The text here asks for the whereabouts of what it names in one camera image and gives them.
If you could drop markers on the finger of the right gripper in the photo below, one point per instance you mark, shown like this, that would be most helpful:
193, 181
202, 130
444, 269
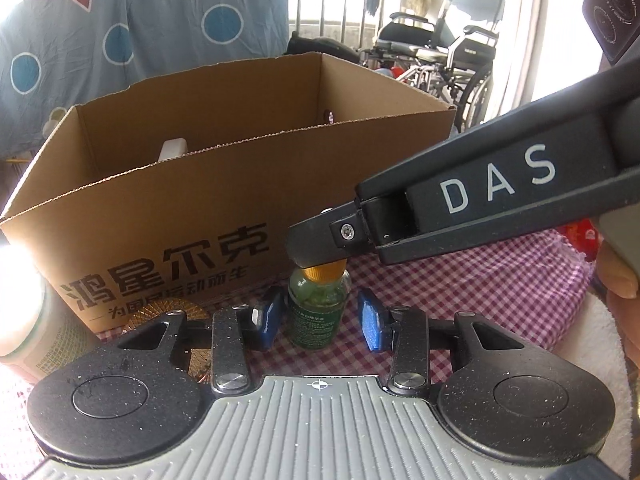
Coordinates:
336, 233

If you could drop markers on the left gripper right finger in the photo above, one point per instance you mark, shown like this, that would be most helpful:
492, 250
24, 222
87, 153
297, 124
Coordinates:
402, 331

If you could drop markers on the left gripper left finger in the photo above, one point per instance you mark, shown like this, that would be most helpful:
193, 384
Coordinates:
239, 329

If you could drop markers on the green dropper bottle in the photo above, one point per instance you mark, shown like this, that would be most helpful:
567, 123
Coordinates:
317, 298

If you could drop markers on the white charger plug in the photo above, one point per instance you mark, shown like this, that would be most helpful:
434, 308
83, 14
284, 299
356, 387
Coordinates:
173, 148

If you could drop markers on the white pill bottle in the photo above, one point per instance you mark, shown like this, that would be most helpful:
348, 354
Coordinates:
40, 333

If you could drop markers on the person right hand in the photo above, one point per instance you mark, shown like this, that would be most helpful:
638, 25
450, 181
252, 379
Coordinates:
622, 298

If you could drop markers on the purple checkered tablecloth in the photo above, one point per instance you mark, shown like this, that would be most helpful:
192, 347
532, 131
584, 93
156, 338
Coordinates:
533, 286

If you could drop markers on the dark printed box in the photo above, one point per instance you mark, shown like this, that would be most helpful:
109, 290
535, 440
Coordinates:
614, 24

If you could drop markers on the brown cardboard box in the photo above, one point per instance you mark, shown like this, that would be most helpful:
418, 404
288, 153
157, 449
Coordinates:
271, 142

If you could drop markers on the wheelchair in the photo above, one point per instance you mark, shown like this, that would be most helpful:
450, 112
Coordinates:
451, 58

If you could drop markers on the black seat cushion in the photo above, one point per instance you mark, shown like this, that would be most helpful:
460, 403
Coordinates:
300, 45

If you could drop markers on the blue patterned bedsheet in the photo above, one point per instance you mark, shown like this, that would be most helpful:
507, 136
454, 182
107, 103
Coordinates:
59, 53

